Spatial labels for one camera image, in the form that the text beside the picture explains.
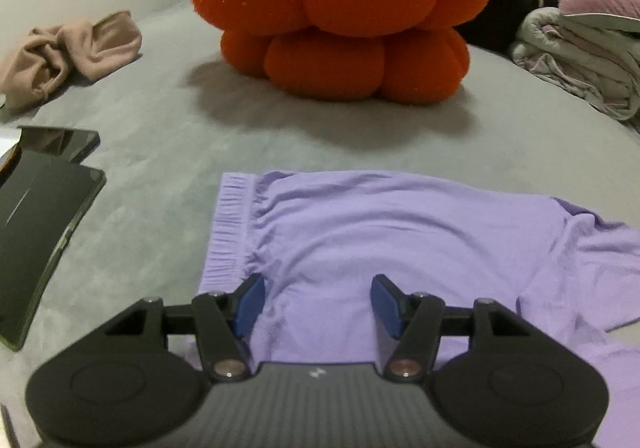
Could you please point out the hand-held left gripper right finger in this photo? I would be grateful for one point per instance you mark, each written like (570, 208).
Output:
(387, 305)

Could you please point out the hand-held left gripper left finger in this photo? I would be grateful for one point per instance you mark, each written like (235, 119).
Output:
(250, 305)

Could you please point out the lavender knit garment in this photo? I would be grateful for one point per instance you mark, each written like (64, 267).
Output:
(375, 228)

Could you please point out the grey bed sheet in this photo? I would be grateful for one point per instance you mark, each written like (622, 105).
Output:
(150, 128)

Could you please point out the black tablet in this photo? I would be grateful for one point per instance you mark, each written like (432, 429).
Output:
(35, 228)

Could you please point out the dark smartphone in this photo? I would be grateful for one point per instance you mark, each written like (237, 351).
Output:
(55, 141)

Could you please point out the crumpled beige cloth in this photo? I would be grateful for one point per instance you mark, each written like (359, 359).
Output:
(100, 48)

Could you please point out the folded grey pink quilt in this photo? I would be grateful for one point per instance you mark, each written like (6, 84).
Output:
(575, 58)

